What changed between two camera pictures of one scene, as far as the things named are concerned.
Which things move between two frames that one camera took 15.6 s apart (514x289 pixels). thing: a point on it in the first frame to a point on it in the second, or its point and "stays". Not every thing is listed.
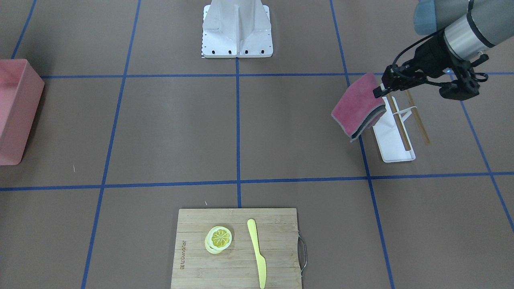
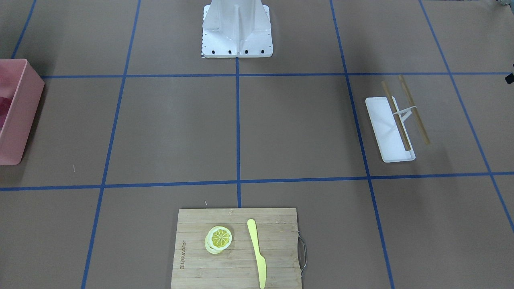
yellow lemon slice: (218, 238) stays
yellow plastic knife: (261, 261) stays
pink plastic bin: (21, 90) stays
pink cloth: (358, 110) to (5, 103)
